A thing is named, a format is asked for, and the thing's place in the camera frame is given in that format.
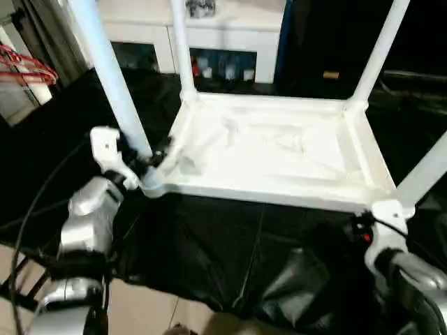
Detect white post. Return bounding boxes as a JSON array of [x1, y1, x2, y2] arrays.
[[33, 83, 53, 105]]

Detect white plastic table leg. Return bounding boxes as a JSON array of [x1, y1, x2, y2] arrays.
[[68, 0, 165, 196], [169, 0, 198, 102], [396, 132, 447, 216], [351, 0, 411, 105]]

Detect black flat bar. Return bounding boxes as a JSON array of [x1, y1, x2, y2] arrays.
[[382, 70, 447, 84]]

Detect grey curtain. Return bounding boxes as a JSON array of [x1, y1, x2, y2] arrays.
[[20, 0, 90, 87]]

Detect black silver wrapped bundle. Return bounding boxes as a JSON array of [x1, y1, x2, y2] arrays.
[[185, 0, 217, 17]]

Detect black shiny mat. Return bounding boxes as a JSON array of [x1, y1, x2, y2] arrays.
[[0, 66, 447, 335]]

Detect red clothes hangers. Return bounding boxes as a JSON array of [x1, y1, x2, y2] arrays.
[[0, 45, 59, 87]]

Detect white plastic table top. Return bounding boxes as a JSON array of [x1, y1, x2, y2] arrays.
[[141, 91, 416, 214]]

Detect white cabinet with glass doors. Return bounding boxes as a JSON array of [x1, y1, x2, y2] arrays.
[[101, 0, 284, 84]]

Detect black cabinet with gold label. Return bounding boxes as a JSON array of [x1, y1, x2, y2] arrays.
[[275, 0, 447, 98]]

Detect grey robot foot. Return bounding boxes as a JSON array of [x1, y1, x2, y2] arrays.
[[167, 322, 191, 335]]

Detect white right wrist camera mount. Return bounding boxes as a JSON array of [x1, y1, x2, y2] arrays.
[[365, 199, 411, 275]]

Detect black folding table frame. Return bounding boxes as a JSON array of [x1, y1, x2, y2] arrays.
[[0, 258, 50, 308]]

